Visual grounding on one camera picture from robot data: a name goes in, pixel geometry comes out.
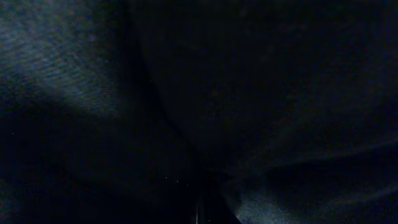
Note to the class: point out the black garment with tag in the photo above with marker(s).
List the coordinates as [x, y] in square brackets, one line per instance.
[198, 111]

